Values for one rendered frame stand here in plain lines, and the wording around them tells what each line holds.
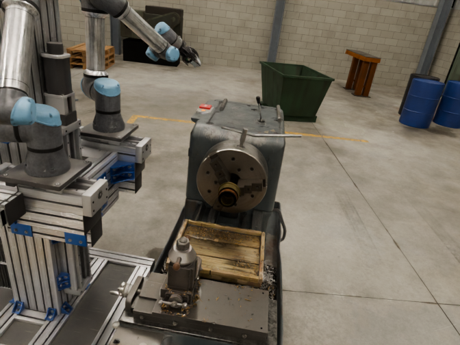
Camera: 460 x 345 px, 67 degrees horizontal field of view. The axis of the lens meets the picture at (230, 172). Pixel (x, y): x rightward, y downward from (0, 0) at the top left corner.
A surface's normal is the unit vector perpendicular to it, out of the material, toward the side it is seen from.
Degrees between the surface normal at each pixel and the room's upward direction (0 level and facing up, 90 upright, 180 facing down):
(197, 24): 90
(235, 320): 0
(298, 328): 0
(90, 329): 0
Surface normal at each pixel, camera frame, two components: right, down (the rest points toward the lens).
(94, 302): 0.11, -0.89
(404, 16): 0.00, 0.44
